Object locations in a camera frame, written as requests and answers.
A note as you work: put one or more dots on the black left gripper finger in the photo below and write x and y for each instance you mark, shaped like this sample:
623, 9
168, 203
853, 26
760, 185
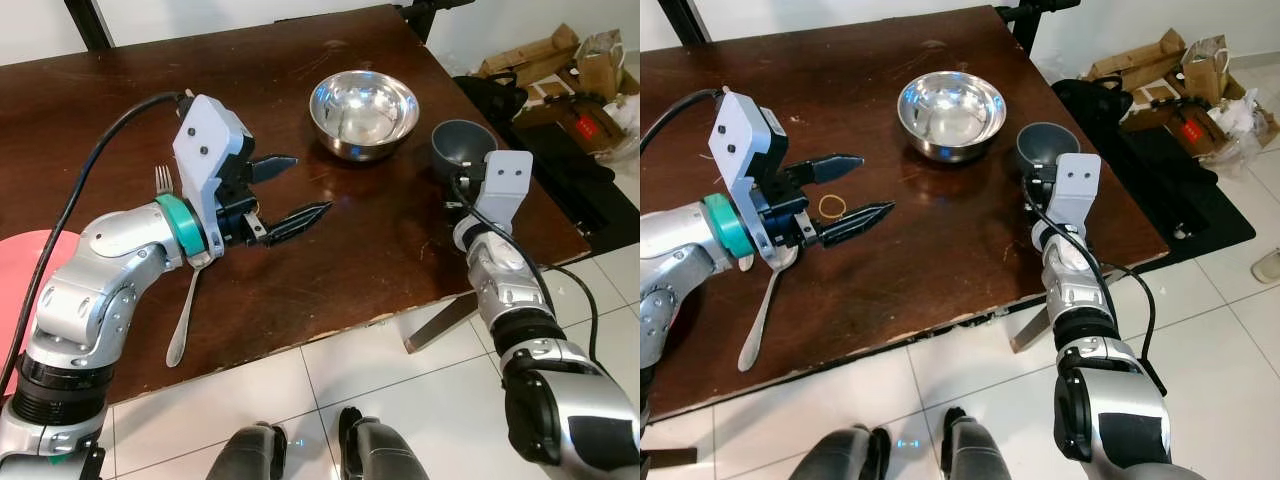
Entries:
272, 166
295, 224
855, 226
828, 167

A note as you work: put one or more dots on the grey robot left leg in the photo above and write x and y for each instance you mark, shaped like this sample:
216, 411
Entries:
245, 455
840, 458

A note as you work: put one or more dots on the white plastic bag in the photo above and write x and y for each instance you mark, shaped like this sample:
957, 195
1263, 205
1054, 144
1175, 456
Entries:
625, 115
1240, 115

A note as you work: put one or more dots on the grey robot leg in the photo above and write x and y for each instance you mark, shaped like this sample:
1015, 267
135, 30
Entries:
245, 455
840, 458
385, 455
975, 455

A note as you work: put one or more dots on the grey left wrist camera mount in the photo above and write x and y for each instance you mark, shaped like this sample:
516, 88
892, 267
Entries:
205, 135
735, 130

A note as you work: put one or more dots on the pink plate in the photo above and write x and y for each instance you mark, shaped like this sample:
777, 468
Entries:
15, 270

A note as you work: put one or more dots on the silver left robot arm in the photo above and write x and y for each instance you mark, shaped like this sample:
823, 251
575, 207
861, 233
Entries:
680, 260
110, 270

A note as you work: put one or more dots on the grey robot right leg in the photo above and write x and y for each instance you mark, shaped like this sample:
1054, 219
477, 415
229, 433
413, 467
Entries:
385, 455
975, 455

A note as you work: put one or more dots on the brown paper bag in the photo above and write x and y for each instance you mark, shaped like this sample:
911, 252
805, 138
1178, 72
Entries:
598, 65
1205, 70

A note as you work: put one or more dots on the black floor mat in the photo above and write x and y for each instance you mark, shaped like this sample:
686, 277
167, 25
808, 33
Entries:
1180, 190

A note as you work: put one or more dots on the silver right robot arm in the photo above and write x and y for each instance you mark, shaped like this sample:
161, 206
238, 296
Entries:
1110, 410
560, 410

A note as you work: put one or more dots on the silver metal fork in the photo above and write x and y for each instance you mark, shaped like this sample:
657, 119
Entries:
163, 182

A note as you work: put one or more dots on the small red packet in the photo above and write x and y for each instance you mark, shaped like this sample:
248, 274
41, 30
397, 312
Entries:
1192, 133
587, 126

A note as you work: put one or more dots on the silver metal spoon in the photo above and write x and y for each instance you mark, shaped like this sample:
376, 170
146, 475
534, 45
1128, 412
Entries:
760, 320
186, 320

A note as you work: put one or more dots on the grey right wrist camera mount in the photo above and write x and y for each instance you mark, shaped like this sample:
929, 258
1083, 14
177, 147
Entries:
505, 185
1078, 185

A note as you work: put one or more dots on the beige slipper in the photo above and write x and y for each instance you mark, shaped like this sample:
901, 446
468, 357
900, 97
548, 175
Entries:
1268, 267

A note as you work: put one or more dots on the dark brown wooden table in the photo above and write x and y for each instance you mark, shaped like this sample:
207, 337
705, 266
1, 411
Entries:
950, 260
350, 240

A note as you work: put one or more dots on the shiny steel bowl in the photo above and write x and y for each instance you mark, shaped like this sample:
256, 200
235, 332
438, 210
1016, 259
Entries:
952, 115
365, 115

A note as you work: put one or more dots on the black metal bar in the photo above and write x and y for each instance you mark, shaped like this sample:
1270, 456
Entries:
90, 25
685, 22

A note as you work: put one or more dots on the black metal stand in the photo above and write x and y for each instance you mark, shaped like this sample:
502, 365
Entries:
422, 15
1025, 20

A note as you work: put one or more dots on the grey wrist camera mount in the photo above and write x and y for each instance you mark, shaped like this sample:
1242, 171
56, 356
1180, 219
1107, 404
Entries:
205, 135
1078, 185
735, 130
505, 185

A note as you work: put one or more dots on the tan rubber band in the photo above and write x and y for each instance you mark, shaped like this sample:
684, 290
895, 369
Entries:
821, 206

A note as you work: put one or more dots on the dark grey cup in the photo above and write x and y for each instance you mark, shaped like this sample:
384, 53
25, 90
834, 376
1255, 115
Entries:
1045, 140
460, 140

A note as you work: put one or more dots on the brown cardboard box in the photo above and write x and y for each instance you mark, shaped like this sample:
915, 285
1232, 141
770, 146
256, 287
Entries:
540, 55
1140, 58

